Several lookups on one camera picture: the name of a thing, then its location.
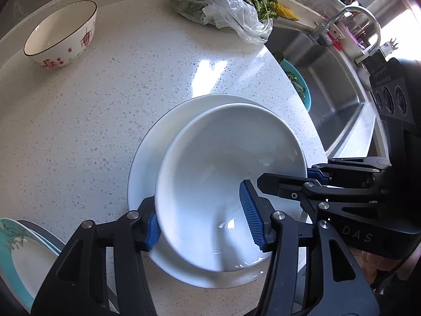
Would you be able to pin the teal floral plate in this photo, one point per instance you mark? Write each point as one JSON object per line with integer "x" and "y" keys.
{"x": 26, "y": 263}

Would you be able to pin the red-rimmed white bowl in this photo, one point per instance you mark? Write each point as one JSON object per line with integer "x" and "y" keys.
{"x": 56, "y": 26}

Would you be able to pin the plain white bowl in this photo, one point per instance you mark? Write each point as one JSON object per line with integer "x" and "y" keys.
{"x": 213, "y": 171}

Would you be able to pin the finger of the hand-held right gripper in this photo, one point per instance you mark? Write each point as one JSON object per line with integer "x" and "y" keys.
{"x": 286, "y": 186}
{"x": 355, "y": 169}

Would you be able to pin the stainless steel sink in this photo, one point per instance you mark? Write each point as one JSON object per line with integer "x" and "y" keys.
{"x": 335, "y": 89}

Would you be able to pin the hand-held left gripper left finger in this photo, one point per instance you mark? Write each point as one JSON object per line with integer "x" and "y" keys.
{"x": 153, "y": 233}

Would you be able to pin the yellow vegetable pieces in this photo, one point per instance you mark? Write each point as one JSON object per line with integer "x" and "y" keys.
{"x": 286, "y": 11}

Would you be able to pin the person's right hand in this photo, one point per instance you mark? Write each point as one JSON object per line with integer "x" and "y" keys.
{"x": 373, "y": 263}

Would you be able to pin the teal strainer basket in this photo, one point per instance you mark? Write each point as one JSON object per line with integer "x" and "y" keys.
{"x": 301, "y": 87}

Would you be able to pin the large white plate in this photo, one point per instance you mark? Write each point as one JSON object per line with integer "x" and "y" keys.
{"x": 148, "y": 158}

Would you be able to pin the chrome faucet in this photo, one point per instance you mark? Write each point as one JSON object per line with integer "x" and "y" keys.
{"x": 329, "y": 23}

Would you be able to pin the white chopping board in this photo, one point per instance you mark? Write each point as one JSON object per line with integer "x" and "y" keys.
{"x": 306, "y": 19}

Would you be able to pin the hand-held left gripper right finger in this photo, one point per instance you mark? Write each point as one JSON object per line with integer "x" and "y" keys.
{"x": 251, "y": 217}

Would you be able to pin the clear plastic bag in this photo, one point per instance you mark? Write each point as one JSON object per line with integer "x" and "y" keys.
{"x": 230, "y": 10}

